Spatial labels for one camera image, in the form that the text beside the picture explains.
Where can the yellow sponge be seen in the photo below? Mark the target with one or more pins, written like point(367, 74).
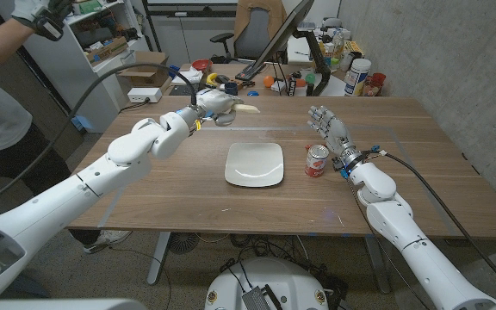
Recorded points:
point(248, 108)

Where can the white sneaker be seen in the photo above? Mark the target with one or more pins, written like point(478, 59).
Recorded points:
point(108, 240)

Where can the yellow banana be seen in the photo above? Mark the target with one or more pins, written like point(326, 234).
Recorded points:
point(210, 79)

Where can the red and white tin can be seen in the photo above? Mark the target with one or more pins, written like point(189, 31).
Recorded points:
point(316, 163)

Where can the grey office chair tan cover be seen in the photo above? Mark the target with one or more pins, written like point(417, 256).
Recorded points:
point(256, 30)

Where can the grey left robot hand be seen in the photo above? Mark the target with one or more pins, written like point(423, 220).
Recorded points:
point(215, 103)

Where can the black keyboard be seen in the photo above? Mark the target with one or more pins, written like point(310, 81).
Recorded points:
point(250, 72)

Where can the printed brown cardboard box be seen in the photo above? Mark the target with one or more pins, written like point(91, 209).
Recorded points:
point(106, 51)

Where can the clear plastic bottle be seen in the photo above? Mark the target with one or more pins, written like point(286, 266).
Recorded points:
point(338, 43)

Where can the white shelf unit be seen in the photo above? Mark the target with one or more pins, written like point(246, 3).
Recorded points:
point(67, 82)

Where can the black laptop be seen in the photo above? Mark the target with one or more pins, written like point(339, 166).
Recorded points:
point(179, 90)

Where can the green ball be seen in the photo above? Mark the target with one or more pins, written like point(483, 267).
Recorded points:
point(310, 78)

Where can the black computer monitor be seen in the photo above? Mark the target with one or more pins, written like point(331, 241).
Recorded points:
point(282, 39)

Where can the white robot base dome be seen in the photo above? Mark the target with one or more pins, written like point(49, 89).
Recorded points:
point(282, 280)

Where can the blue disc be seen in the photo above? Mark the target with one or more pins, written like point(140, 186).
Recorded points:
point(252, 93)

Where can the blue bin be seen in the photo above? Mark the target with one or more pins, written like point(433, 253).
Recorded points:
point(173, 71)

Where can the yellow box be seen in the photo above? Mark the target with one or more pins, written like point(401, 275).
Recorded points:
point(353, 48)

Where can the white cabinet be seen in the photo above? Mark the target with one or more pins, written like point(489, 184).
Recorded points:
point(179, 39)

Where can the grey table leg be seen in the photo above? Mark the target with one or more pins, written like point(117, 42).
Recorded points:
point(377, 262)
point(158, 258)

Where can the dark blue mug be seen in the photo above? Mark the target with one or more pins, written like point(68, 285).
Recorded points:
point(231, 86)

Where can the red bowl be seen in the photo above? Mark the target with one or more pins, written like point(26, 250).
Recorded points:
point(202, 64)

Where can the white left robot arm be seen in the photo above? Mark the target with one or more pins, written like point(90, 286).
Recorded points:
point(80, 189)

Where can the open cardboard box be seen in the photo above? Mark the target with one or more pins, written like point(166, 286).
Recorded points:
point(146, 77)

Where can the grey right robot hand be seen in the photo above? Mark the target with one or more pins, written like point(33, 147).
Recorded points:
point(336, 135)

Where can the grey finned module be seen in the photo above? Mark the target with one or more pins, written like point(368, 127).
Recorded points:
point(256, 299)

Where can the white square plate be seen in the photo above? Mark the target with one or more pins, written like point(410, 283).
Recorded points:
point(254, 165)

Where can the orange ball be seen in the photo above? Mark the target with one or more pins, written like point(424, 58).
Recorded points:
point(268, 82)

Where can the blue floor object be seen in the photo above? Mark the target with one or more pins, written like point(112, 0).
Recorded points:
point(82, 123)

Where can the white power box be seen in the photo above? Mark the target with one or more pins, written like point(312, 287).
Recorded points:
point(144, 95)

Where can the black drink can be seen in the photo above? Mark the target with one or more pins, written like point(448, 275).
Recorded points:
point(292, 87)

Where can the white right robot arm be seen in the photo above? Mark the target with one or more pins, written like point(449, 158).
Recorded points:
point(375, 183)

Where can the gloved person hand with tracker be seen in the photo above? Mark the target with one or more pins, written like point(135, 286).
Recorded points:
point(32, 10)

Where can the white wipes canister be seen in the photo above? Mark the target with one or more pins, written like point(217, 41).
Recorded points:
point(357, 77)

